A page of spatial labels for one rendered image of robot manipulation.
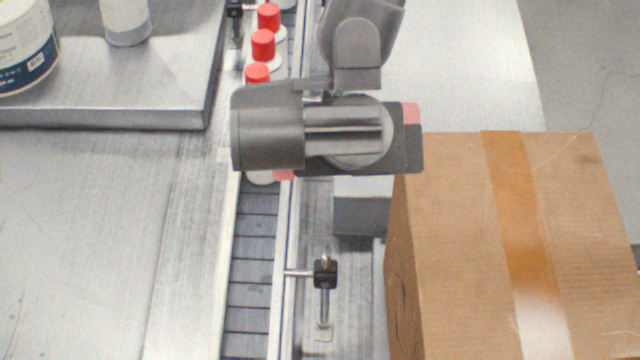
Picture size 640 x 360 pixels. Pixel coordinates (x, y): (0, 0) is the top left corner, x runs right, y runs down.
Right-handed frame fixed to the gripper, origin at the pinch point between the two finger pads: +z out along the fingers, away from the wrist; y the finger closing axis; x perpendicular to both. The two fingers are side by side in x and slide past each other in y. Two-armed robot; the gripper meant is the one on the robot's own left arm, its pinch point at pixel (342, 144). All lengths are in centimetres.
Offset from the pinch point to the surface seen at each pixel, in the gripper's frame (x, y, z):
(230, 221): 8.1, 14.0, 26.5
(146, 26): -26, 31, 56
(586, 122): -13, -91, 164
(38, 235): 9, 45, 36
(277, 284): 15.5, 7.7, 14.6
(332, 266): 13.7, 1.0, 15.1
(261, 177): 2.3, 9.8, 33.1
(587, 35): -48, -106, 193
